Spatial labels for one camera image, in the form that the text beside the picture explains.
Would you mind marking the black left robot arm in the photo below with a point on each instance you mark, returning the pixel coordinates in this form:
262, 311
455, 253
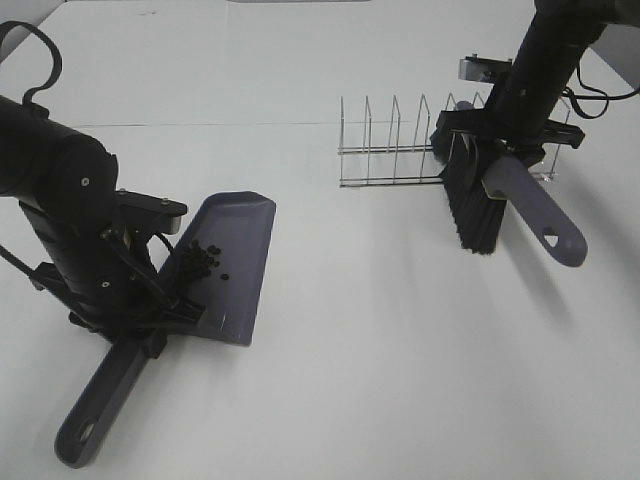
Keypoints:
46, 163

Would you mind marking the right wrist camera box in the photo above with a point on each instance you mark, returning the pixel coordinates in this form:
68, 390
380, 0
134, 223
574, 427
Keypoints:
484, 70

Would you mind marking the chrome wire divider rack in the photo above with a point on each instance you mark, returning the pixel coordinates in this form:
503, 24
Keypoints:
398, 152

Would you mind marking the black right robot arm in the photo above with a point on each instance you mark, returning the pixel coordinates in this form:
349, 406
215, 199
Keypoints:
558, 36

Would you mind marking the grey hand brush black bristles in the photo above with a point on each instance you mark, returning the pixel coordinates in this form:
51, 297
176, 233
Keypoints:
477, 201

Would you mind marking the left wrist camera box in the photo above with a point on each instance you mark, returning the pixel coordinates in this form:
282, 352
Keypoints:
145, 213

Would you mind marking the pile of coffee beans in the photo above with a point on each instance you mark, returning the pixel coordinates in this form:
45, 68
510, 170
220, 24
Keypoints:
196, 262

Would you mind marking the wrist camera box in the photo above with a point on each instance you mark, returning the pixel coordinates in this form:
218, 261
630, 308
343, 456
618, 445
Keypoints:
484, 70
145, 213

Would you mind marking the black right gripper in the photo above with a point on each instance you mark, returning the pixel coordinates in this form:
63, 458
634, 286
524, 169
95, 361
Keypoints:
518, 112

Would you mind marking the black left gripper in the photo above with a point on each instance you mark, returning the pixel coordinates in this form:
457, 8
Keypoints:
109, 281

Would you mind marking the grey plastic dustpan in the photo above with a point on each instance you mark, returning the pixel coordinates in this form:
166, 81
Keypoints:
218, 271

